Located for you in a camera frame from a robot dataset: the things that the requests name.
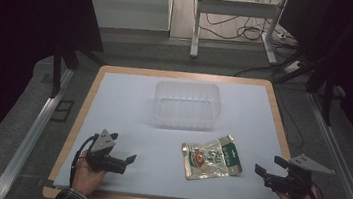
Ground black floor frame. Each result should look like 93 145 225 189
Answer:
49 97 76 124

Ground white metal desk frame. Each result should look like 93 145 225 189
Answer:
188 0 290 69

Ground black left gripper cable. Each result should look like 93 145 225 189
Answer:
68 130 100 190

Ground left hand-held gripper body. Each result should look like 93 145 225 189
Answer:
84 127 132 176

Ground black floor cables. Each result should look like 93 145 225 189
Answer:
188 0 282 46

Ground white wall panel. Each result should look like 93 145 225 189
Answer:
81 0 174 36

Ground white power strip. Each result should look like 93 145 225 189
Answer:
282 58 305 77

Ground white table mat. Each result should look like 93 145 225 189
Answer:
53 63 297 199

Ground long black floor cable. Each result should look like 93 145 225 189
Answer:
225 59 314 150

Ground clear plastic container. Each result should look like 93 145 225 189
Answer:
150 77 223 135

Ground black metal stand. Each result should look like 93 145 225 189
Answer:
47 40 108 104
301 59 342 127

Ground gold and green snack packet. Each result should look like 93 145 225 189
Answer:
177 129 248 187

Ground person's left hand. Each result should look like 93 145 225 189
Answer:
70 155 109 199

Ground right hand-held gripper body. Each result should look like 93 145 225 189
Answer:
262 149 338 199

